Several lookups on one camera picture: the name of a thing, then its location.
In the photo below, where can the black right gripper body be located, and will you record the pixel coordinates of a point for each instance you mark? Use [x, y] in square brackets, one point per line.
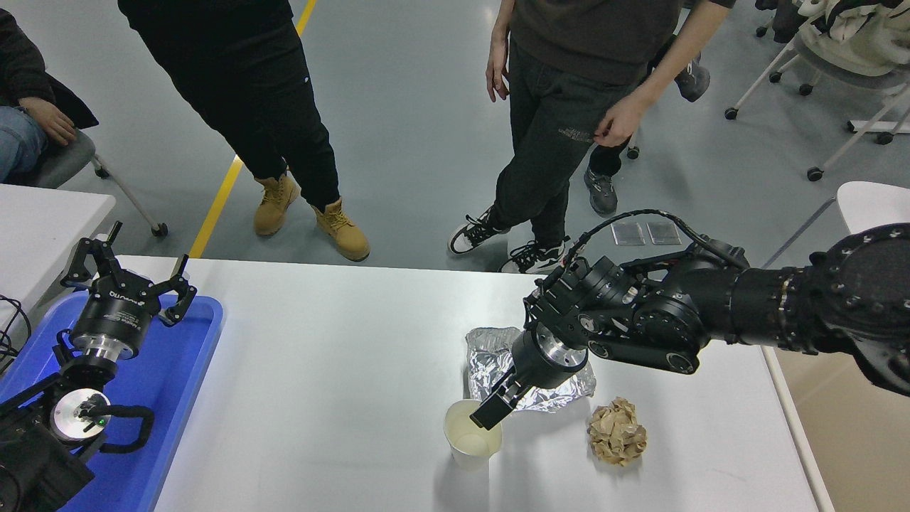
[533, 366]

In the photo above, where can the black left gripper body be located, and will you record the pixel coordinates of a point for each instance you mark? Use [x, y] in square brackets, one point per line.
[114, 313]

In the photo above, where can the white paper cup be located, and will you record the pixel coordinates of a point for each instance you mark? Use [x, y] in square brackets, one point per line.
[469, 441]

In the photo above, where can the silver foil tray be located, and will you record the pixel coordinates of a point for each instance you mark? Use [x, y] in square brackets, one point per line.
[487, 359]

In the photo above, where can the person's left forearm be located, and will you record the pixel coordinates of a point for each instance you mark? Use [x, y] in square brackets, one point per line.
[675, 60]

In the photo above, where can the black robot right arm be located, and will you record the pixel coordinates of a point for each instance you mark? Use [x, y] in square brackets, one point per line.
[853, 299]

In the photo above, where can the person's right forearm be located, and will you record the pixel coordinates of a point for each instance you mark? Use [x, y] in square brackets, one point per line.
[503, 18]

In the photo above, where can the person's hand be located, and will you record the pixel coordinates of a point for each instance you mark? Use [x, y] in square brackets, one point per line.
[51, 122]

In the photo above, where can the person's left hand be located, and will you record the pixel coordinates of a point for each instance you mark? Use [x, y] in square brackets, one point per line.
[620, 126]

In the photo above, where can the person's right hand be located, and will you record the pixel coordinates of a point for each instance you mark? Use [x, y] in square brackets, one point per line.
[499, 67]

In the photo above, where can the white side table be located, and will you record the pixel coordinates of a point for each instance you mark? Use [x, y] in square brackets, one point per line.
[43, 227]

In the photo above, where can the blue plastic tray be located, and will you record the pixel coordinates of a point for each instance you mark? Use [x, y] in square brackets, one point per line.
[178, 384]

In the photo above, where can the crumpled tan paper ball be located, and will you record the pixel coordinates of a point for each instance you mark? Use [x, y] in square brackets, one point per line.
[617, 432]

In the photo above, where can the grey wheeled chair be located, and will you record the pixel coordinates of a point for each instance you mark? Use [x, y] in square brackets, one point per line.
[67, 156]

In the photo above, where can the metal floor plate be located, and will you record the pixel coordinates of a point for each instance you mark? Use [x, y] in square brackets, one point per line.
[664, 233]
[628, 235]

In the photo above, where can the person in grey sneakers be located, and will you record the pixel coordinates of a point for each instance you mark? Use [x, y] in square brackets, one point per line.
[603, 195]

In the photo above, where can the seated person in black jacket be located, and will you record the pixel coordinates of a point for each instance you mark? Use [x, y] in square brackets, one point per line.
[28, 64]

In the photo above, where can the person in tan boots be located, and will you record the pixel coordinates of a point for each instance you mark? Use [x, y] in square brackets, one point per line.
[234, 85]

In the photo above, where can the grey-seat wheeled chair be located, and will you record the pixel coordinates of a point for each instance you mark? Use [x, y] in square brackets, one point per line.
[633, 152]

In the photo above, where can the person in black-white sneakers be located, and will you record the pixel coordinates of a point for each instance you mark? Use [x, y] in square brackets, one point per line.
[554, 121]

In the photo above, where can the large pale bin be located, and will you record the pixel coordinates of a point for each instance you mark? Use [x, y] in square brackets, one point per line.
[853, 441]

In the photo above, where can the white round table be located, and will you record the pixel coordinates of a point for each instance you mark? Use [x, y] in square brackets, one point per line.
[874, 206]

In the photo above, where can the white wheeled chair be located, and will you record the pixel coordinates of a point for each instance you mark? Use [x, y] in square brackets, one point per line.
[864, 84]

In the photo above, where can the cream coat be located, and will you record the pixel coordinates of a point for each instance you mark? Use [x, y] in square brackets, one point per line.
[860, 43]

